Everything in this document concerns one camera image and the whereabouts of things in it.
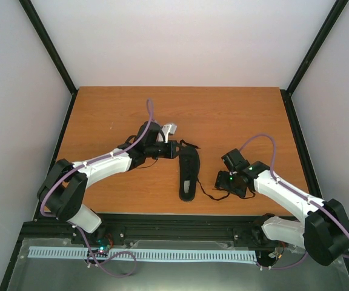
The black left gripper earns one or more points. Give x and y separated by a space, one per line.
171 153

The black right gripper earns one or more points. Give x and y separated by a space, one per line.
222 181

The black canvas sneaker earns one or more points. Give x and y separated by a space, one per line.
189 164

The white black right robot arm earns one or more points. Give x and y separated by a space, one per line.
320 227

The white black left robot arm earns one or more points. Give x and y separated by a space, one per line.
63 190

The right small wiring board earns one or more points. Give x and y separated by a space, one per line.
277 253

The green lit controller board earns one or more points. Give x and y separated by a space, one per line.
101 249

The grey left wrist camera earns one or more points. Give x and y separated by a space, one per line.
167 130

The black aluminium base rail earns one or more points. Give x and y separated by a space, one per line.
125 228

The light blue slotted cable duct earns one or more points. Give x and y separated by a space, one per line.
146 255

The black left frame post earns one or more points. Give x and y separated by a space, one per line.
48 44

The black frame post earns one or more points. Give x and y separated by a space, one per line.
48 44
318 41

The black right frame post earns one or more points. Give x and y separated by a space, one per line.
318 41

